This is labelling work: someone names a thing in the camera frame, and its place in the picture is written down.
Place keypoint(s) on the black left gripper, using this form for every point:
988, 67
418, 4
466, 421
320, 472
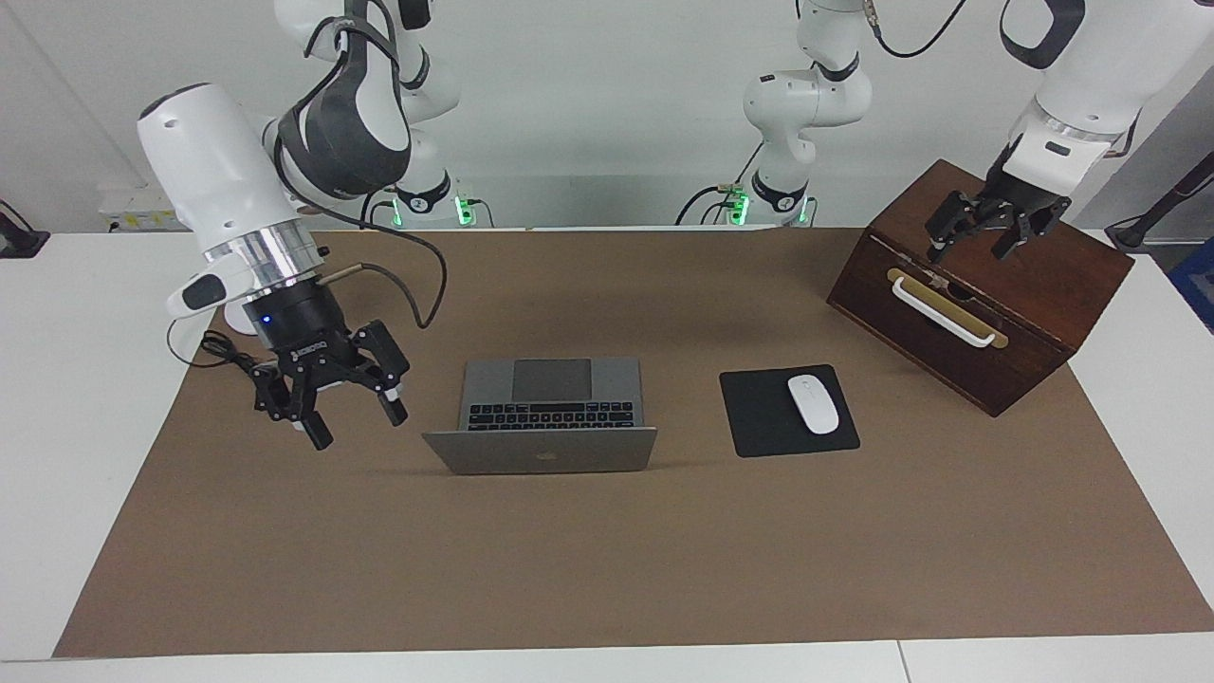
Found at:
1024, 194

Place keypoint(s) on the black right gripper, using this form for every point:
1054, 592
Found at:
303, 332

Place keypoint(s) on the silver laptop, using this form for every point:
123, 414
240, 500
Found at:
550, 455

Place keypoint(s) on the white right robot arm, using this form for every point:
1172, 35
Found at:
209, 161

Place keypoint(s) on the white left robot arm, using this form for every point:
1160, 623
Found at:
1100, 66

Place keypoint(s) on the dark brown wooden box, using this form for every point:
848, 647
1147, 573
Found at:
1034, 313

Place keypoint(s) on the white desk lamp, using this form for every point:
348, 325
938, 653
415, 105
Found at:
235, 323

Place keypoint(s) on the black tripod stand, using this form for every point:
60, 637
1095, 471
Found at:
1167, 204

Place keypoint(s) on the blue crate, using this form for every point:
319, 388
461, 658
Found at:
1197, 285

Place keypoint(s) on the white computer mouse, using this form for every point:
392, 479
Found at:
814, 404

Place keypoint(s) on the black mouse pad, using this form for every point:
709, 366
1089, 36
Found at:
759, 417

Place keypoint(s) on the brown table mat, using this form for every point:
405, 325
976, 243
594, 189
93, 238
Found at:
607, 560

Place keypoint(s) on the black stand foot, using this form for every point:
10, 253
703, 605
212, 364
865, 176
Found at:
19, 242

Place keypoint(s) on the white wall power strip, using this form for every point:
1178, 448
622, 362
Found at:
119, 213

